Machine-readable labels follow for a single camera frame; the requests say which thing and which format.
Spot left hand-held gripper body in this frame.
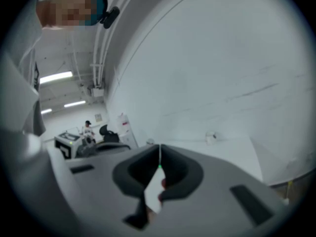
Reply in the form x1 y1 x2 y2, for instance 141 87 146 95
54 131 97 160

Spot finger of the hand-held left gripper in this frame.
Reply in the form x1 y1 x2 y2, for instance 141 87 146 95
95 142 131 156

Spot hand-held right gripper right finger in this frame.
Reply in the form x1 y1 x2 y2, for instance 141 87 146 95
148 144 293 237

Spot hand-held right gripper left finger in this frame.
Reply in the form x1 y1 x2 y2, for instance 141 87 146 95
64 144 161 237

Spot black office chair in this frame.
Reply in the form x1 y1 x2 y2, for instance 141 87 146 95
98 124 121 144

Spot white cabinet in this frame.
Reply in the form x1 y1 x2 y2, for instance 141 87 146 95
118 131 139 150

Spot clear plastic bag red labels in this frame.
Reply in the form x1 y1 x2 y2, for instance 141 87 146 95
117 112 131 134

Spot grey shirt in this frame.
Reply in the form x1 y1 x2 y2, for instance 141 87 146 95
9 0 47 137

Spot white ceiling junction box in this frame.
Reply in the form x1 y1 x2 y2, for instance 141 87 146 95
90 87 105 98

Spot white ceiling pipes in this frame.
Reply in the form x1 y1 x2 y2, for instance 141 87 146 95
91 0 144 89

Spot person's head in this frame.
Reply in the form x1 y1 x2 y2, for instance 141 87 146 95
36 0 100 32

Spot teal headband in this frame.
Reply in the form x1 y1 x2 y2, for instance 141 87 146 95
81 0 109 26

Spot black head camera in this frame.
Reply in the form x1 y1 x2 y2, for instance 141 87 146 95
99 6 121 30

